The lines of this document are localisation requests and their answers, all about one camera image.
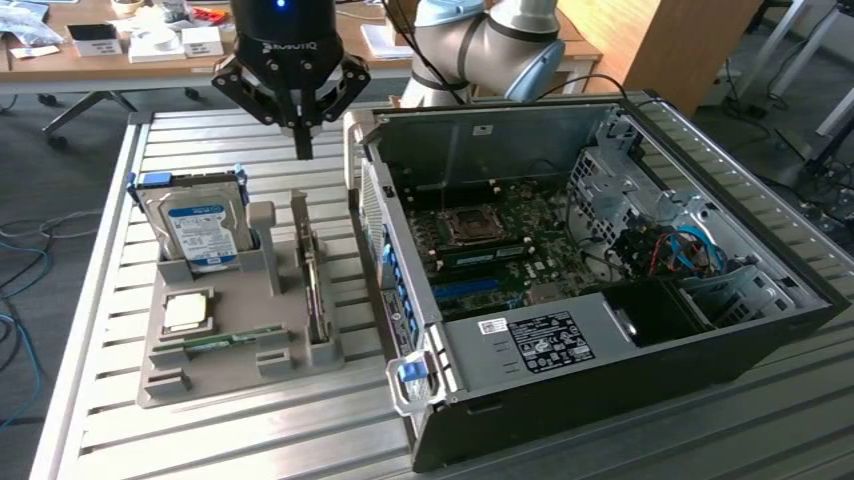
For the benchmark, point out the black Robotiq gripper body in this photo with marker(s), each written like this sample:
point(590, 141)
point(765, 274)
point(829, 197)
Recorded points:
point(287, 30)

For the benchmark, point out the Nvidia Quadro graphics card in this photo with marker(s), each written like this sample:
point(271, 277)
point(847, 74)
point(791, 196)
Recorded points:
point(312, 280)

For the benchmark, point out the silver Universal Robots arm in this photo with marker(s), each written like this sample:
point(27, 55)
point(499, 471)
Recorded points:
point(467, 40)

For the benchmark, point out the small white labelled box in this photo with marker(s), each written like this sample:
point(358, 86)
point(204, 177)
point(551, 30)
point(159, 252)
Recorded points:
point(200, 47)

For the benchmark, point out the red plastic item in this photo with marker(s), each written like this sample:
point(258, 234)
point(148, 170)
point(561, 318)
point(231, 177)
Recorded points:
point(210, 15)

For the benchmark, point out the white box with round part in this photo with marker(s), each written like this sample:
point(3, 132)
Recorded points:
point(154, 52)

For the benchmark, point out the wooden office desk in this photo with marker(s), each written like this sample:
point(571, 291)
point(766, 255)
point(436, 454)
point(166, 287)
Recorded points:
point(100, 70)

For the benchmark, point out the white box with black inside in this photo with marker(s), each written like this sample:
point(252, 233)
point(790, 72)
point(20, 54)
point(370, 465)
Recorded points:
point(100, 47)

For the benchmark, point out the hard disk with blue carrier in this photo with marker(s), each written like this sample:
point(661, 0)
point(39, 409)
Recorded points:
point(200, 230)

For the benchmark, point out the CPU socket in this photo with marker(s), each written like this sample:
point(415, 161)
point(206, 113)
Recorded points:
point(475, 225)

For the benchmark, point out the white paper card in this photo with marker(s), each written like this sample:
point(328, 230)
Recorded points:
point(33, 51)

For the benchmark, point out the clear plastic bag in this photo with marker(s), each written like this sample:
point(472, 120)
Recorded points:
point(27, 30)

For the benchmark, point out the grey printed parts rack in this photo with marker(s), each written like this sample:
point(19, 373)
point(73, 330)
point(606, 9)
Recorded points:
point(247, 300)

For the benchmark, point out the green motherboard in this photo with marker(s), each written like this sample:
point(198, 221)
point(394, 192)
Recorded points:
point(541, 235)

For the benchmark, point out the blue expansion slot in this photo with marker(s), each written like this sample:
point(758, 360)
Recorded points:
point(467, 288)

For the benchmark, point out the silver CPU chip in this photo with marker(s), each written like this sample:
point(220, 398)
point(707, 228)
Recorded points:
point(186, 310)

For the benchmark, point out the silver perforated drive cage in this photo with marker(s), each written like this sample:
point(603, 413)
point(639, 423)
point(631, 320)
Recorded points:
point(603, 200)

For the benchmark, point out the green RAM stick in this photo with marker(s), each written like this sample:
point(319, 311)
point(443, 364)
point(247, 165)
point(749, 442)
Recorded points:
point(214, 340)

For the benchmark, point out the blue case latch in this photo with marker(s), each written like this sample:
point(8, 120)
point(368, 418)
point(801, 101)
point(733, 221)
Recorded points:
point(410, 372)

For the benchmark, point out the grey power supply unit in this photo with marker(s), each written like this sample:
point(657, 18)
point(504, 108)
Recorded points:
point(480, 360)

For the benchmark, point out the silver disk bay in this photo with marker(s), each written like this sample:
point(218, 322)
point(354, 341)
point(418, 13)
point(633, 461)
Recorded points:
point(734, 295)

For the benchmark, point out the open black PC case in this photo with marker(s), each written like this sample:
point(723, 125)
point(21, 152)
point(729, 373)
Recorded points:
point(601, 400)

